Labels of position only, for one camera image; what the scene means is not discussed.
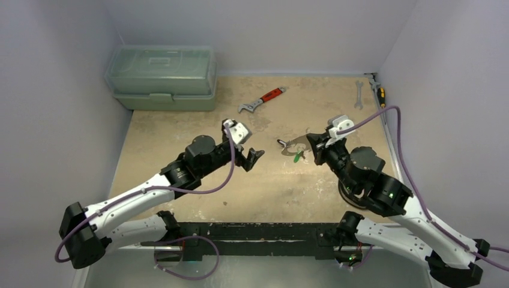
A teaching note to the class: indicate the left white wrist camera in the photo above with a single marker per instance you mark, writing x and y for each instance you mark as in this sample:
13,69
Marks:
237,131

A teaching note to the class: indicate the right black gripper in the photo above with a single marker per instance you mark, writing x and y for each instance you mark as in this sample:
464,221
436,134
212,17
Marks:
318,148

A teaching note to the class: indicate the red handled adjustable wrench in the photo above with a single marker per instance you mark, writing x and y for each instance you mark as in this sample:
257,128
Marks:
251,107

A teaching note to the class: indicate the black key tag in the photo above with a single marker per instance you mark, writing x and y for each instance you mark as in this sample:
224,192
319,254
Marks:
282,143

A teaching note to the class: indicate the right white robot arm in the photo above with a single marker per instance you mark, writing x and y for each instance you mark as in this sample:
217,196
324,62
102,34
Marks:
449,257

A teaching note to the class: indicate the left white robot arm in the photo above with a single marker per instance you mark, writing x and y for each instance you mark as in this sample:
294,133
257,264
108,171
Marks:
87,232

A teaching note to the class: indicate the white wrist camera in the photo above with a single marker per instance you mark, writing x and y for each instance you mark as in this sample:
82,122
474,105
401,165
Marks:
336,129
237,131

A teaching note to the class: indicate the aluminium frame rail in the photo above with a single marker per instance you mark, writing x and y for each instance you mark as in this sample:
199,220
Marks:
391,151

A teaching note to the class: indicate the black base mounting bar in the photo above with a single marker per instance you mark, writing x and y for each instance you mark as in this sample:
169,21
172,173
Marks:
323,241

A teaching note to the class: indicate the large perforated metal keyring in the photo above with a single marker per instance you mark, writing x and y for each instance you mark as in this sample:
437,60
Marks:
297,145

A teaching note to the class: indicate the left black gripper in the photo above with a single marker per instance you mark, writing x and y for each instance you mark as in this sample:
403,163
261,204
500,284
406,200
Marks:
246,162

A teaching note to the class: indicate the silver open end wrench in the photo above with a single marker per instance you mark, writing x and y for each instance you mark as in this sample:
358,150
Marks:
358,104

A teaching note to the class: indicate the green key tag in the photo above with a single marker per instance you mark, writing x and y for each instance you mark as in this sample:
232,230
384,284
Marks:
296,157

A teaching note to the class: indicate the green plastic toolbox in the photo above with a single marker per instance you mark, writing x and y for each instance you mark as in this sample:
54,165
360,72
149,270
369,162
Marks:
163,78

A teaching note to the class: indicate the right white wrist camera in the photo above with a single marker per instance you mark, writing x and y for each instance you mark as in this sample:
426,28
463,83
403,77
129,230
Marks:
336,129

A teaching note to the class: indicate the yellow black screwdriver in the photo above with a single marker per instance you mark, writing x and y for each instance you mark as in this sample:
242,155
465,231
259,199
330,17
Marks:
381,97

